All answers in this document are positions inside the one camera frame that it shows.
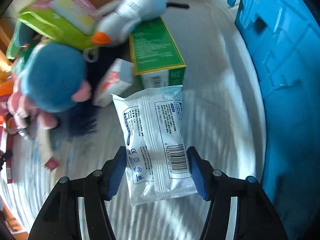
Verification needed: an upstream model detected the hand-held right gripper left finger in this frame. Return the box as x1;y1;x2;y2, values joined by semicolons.
29;146;127;240

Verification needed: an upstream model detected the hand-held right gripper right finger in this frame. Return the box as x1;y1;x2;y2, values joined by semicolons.
186;146;293;240

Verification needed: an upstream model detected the white face mask packet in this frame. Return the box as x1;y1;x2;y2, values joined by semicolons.
111;84;199;207

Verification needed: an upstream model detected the blue plastic crate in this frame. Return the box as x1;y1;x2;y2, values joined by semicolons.
226;0;320;230

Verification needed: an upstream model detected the pink pig plush with glasses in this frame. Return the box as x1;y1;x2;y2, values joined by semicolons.
0;90;60;173

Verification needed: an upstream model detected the small white and red box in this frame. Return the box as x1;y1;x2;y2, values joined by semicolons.
93;58;135;107

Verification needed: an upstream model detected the pig plush in blue shirt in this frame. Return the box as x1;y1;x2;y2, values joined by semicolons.
19;41;92;113

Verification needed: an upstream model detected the green cardboard box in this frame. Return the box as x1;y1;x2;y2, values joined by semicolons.
129;17;187;89

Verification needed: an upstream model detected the green and pink wipes pack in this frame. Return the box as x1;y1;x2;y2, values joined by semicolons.
16;0;100;52

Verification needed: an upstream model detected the teal plush toy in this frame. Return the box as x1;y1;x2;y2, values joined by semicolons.
6;22;33;58

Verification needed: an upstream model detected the white plush with orange nose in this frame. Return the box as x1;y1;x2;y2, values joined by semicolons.
90;0;190;47

